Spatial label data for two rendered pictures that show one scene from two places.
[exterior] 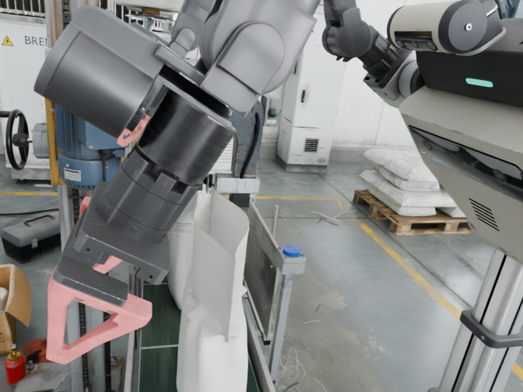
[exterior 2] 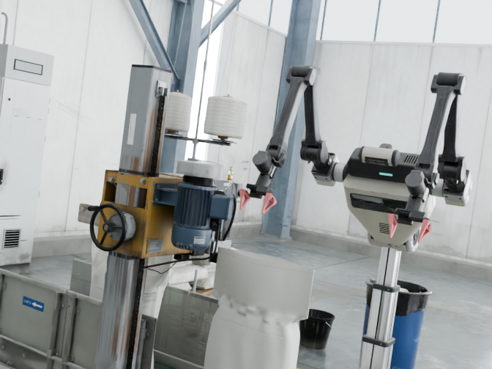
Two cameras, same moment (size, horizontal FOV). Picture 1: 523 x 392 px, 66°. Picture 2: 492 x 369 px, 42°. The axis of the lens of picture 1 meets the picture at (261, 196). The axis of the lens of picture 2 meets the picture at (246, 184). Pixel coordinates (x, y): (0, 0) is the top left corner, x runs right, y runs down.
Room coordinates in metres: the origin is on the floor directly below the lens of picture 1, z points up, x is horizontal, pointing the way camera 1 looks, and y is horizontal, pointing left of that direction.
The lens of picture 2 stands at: (-0.92, 1.99, 1.49)
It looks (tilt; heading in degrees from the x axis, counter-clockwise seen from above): 3 degrees down; 317
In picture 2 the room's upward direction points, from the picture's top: 8 degrees clockwise
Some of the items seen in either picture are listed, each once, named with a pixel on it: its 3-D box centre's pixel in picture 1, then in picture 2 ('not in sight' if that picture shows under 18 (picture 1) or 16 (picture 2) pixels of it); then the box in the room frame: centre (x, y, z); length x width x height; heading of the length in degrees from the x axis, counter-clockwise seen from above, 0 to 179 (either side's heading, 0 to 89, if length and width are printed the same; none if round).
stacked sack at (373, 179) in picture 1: (394, 180); not in sight; (4.02, -1.35, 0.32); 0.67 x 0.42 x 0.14; 110
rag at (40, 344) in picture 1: (41, 350); not in sight; (1.49, 0.94, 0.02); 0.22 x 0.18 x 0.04; 16
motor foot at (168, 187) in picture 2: not in sight; (173, 195); (1.08, 0.52, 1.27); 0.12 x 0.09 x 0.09; 106
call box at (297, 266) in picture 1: (290, 260); not in sight; (1.21, -0.12, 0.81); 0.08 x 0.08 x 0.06; 16
